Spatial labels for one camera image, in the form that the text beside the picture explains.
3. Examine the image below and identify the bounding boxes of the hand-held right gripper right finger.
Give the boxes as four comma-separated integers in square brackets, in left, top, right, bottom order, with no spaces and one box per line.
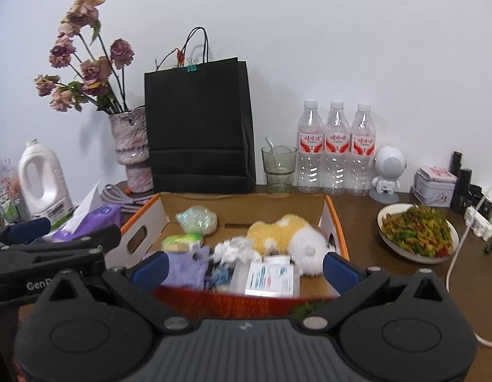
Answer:
[299,252,453,336]

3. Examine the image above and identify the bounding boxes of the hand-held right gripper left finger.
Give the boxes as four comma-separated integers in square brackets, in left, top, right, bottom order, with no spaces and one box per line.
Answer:
[39,251,193,336]

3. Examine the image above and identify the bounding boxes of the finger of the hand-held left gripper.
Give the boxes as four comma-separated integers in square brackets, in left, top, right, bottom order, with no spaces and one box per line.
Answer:
[0,224,122,284]
[0,218,52,245]

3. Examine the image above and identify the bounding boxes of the purple knitted pouch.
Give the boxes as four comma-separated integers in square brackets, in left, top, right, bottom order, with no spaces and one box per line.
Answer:
[158,245,211,289]

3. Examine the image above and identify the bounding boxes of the yellow and white plush toy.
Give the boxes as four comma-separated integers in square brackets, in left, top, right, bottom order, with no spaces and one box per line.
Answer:
[246,214,337,278]

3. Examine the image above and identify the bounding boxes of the green tissue packet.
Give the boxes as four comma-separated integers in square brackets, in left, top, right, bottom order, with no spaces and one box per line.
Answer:
[161,233,204,253]

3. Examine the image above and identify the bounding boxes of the iridescent plastic wrap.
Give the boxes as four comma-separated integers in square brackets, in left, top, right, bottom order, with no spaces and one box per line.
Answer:
[175,206,218,235]

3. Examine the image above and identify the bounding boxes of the white wet wipes pack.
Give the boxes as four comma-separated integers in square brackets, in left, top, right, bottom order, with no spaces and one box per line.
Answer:
[230,255,301,298]

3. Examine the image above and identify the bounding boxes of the white tissue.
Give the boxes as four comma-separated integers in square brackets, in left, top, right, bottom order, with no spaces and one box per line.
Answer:
[212,236,262,265]

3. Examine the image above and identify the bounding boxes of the red cardboard box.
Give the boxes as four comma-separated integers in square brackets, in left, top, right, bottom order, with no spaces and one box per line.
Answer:
[105,192,350,323]

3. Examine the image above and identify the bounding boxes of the purple tissue box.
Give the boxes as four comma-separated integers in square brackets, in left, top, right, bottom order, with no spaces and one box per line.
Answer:
[42,180,123,243]

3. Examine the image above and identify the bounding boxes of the clear cosmetics organiser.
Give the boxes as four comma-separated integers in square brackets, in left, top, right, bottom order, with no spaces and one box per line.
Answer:
[0,155,24,231]

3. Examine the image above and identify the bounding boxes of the white detergent jug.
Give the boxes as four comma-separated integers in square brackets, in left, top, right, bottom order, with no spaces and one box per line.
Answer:
[17,138,75,223]

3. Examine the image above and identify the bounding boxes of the white dish of green vegetables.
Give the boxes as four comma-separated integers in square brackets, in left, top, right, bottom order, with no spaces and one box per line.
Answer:
[377,203,460,264]

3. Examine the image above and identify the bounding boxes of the mottled purple ceramic vase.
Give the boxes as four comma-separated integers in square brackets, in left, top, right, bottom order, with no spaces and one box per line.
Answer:
[108,105,155,194]

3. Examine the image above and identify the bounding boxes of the white robot figure speaker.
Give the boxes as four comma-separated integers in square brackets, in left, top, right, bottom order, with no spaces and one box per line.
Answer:
[368,145,407,203]

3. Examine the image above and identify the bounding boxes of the glass cup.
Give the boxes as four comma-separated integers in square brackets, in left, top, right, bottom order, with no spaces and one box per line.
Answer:
[262,145,298,195]

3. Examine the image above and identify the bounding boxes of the pink and white tin box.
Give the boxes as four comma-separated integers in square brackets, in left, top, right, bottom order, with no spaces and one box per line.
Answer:
[410,166,458,208]

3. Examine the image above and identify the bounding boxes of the clear water bottle red label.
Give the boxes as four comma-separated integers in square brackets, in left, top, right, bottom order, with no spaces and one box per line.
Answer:
[323,101,352,195]
[297,100,324,192]
[349,104,377,197]

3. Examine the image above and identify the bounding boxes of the clear spoon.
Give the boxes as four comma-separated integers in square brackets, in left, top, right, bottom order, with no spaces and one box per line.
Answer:
[265,137,288,192]

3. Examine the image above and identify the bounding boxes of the white power strip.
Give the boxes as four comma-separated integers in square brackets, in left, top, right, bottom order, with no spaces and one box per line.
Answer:
[464,206,492,241]

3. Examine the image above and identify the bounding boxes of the tall black tube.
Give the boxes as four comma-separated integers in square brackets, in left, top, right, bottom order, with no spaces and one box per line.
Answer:
[453,168,473,212]

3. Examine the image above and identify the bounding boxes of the black paper bag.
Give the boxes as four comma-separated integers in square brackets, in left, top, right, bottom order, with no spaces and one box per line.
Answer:
[144,26,256,195]

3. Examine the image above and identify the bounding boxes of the black power adapter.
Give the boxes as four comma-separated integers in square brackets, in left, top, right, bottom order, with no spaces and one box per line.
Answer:
[468,185,492,216]

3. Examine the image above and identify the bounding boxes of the short black tube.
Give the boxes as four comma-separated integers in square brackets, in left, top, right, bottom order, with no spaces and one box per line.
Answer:
[449,150,464,176]

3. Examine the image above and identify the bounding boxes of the dried pink rose bouquet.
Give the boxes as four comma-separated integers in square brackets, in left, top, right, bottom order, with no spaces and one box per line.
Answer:
[34,0,135,114]

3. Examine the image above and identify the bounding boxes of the red-tipped dry twig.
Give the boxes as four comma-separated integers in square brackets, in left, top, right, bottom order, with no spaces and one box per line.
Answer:
[154,48,187,70]

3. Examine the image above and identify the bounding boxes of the long white cable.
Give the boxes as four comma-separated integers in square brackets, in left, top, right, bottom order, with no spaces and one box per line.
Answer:
[445,181,492,347]

